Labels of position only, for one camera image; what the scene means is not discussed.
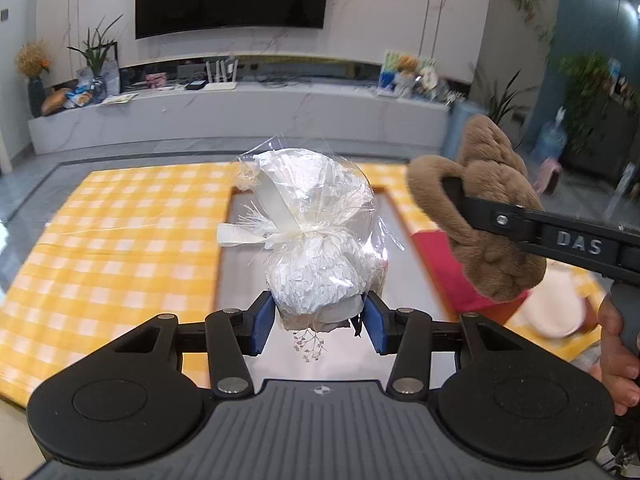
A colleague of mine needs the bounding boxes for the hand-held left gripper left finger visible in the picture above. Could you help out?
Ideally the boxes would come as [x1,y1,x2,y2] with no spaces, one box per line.
[112,290,277,397]

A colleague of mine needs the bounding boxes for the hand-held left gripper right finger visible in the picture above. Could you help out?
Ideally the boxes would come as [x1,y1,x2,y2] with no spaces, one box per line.
[362,292,526,396]

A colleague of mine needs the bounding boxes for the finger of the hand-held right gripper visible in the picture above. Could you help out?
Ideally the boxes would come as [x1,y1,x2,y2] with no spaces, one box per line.
[441,171,545,254]

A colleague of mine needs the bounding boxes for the brown plush toy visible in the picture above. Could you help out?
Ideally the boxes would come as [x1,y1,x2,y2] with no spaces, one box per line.
[406,114,548,303]

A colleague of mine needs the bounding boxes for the white cellophane bouquet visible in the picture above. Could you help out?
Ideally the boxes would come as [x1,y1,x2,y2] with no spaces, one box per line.
[217,135,406,361]

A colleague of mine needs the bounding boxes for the person's right hand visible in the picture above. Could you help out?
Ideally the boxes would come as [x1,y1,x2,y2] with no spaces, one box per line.
[589,291,640,417]

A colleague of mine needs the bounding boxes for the pink stool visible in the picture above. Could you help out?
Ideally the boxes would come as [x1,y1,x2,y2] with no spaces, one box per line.
[531,156,564,197]

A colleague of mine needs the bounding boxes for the cream round plush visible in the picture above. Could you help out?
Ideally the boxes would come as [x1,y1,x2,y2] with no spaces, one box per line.
[510,262,588,338]

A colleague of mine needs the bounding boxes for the blue water bottle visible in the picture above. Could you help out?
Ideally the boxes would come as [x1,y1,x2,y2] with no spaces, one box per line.
[530,109,569,162]

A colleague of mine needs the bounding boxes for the dark cabinet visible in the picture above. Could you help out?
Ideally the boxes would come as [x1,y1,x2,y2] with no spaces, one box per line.
[562,94,640,193]

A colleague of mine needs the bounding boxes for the grey blue trash can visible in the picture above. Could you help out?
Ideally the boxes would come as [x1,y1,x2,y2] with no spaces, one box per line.
[442,100,488,162]

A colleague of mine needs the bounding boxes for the tall leafy plant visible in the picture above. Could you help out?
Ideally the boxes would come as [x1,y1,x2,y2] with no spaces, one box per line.
[472,70,533,128]

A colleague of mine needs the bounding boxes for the yellow checked cloth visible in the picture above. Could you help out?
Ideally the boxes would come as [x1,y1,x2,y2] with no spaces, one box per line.
[0,160,616,401]

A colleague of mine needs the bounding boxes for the large bushy plant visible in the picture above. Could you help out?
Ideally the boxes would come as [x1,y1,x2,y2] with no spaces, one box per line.
[554,52,622,128]

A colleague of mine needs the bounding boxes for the teddy bear picture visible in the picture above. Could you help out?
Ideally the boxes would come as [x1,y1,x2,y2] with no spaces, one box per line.
[376,50,439,99]

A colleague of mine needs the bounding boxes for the white marble tv console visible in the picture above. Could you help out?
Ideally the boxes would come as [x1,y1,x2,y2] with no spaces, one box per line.
[27,77,451,156]

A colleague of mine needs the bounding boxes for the hanging vine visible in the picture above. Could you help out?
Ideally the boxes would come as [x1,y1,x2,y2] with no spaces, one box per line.
[500,0,557,43]

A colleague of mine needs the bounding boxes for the white router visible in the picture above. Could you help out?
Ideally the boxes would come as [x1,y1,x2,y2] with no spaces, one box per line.
[204,59,239,92]

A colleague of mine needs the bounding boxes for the clear plastic bag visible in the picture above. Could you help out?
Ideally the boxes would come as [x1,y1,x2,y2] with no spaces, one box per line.
[97,57,122,97]

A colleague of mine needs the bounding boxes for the blue snack bag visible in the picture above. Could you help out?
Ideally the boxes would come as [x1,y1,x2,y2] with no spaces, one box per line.
[65,80,94,109]

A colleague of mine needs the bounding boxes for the brown bread shaped plush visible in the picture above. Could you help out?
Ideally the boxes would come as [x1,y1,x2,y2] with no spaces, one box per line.
[42,87,76,114]

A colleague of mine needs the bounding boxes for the green potted plant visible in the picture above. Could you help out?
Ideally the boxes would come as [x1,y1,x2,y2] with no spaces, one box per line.
[67,14,124,103]

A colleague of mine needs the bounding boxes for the dark vase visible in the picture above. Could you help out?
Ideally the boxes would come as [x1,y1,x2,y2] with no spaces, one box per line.
[27,76,48,117]

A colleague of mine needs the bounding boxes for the yellow dried flowers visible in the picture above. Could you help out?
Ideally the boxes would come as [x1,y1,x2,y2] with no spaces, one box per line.
[15,40,53,79]

